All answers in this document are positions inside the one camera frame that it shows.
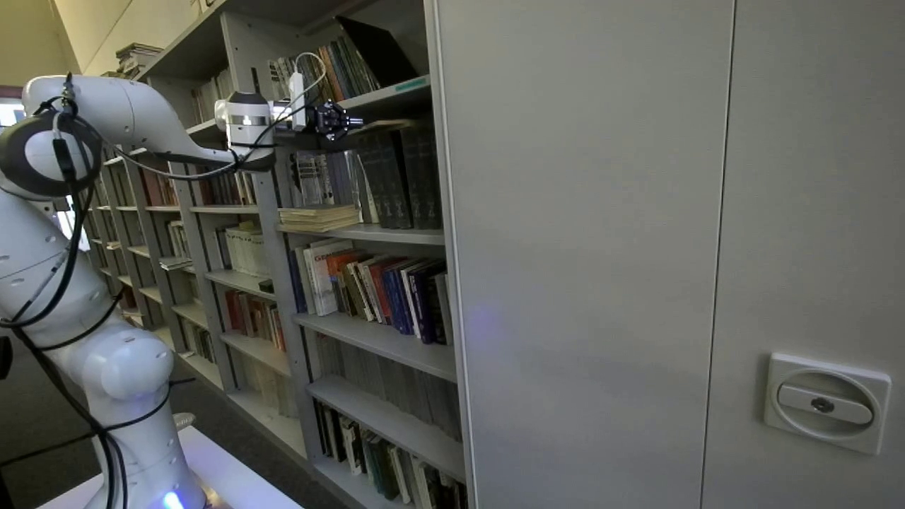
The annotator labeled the grey bookshelf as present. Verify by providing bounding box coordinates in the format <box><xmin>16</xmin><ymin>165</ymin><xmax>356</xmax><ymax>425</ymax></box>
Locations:
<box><xmin>91</xmin><ymin>152</ymin><xmax>304</xmax><ymax>456</ymax></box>
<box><xmin>222</xmin><ymin>0</ymin><xmax>468</xmax><ymax>509</ymax></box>

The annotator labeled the stack of cream paper books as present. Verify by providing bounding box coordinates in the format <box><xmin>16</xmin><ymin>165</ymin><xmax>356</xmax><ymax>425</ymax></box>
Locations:
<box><xmin>277</xmin><ymin>206</ymin><xmax>361</xmax><ymax>234</ymax></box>

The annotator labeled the white robot table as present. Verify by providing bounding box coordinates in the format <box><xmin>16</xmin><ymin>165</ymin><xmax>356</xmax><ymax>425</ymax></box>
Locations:
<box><xmin>35</xmin><ymin>422</ymin><xmax>304</xmax><ymax>509</ymax></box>

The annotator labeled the grey cabinet door handle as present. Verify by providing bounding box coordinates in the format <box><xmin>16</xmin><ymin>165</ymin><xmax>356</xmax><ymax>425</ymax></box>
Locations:
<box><xmin>764</xmin><ymin>353</ymin><xmax>892</xmax><ymax>456</ymax></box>

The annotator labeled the thin cream paper book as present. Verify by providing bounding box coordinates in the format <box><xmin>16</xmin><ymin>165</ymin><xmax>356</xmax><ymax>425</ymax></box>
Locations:
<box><xmin>347</xmin><ymin>119</ymin><xmax>420</xmax><ymax>136</ymax></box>

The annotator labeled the dark encyclopedia books row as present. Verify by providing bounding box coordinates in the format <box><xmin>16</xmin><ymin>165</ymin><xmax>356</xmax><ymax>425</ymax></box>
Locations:
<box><xmin>356</xmin><ymin>127</ymin><xmax>440</xmax><ymax>230</ymax></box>

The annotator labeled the grey Machine Intelligence books row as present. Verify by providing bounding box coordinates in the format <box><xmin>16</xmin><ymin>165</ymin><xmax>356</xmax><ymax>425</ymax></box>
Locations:
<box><xmin>289</xmin><ymin>149</ymin><xmax>361</xmax><ymax>206</ymax></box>

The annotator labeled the grey right bookshelf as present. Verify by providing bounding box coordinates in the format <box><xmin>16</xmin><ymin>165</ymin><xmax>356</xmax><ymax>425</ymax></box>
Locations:
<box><xmin>222</xmin><ymin>0</ymin><xmax>468</xmax><ymax>509</ymax></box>

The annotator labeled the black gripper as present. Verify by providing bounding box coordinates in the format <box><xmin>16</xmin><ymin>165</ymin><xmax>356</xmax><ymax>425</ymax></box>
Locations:
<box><xmin>313</xmin><ymin>102</ymin><xmax>364</xmax><ymax>141</ymax></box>

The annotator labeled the grey left bookshelf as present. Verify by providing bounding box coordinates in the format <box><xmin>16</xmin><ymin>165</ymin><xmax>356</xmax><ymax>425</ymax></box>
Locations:
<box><xmin>91</xmin><ymin>152</ymin><xmax>304</xmax><ymax>456</ymax></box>

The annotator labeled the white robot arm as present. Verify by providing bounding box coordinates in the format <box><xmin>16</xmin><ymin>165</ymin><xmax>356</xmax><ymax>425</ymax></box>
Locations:
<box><xmin>0</xmin><ymin>73</ymin><xmax>358</xmax><ymax>509</ymax></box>

